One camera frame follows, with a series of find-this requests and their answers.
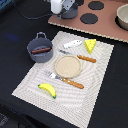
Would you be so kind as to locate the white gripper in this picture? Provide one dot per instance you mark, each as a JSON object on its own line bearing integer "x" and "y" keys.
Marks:
{"x": 58, "y": 5}

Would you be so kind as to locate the dark grey toy saucepan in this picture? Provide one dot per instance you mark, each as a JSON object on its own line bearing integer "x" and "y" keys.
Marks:
{"x": 71, "y": 13}

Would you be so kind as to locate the grey toy pot with handles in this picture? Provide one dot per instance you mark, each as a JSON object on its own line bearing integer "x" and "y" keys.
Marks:
{"x": 40, "y": 48}

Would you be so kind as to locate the white toy fish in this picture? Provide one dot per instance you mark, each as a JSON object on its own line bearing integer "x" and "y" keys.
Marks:
{"x": 73, "y": 43}

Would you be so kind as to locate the brown toy sausage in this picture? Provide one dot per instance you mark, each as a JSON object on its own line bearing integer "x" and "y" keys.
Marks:
{"x": 41, "y": 50}

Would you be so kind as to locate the yellow toy banana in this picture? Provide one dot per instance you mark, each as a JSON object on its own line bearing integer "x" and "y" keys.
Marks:
{"x": 48, "y": 88}

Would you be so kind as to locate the brown toy stove board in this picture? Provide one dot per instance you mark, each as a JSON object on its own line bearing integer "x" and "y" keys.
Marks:
{"x": 105, "y": 26}

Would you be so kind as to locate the yellow toy cheese wedge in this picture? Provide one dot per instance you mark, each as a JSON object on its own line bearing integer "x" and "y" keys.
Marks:
{"x": 90, "y": 44}

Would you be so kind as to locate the round wooden plate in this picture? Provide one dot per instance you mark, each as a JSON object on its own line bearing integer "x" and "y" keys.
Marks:
{"x": 68, "y": 66}

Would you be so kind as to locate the beige bowl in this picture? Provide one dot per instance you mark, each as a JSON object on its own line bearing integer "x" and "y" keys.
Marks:
{"x": 122, "y": 14}

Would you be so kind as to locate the woven beige placemat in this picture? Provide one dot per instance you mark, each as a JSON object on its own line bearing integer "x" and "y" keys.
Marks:
{"x": 71, "y": 104}

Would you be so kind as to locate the wooden handled knife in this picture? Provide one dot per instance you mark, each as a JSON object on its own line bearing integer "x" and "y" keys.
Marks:
{"x": 79, "y": 56}

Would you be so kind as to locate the wooden handled fork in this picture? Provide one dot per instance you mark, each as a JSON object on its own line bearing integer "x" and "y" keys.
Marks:
{"x": 66, "y": 80}

